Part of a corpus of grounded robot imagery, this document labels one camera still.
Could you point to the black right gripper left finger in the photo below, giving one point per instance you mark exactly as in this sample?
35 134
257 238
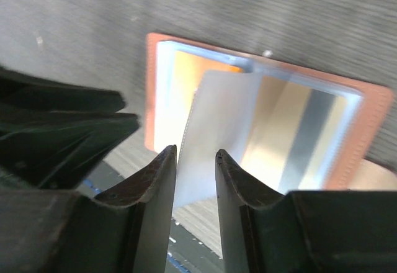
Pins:
123 229

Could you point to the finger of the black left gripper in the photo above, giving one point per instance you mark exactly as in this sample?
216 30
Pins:
57 150
29 92

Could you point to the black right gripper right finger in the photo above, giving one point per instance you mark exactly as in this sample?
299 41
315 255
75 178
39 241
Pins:
302 231

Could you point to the gold credit card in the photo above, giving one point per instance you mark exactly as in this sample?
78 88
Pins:
292 128
178 75

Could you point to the pink leather card holder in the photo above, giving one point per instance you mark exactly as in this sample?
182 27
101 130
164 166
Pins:
222 113

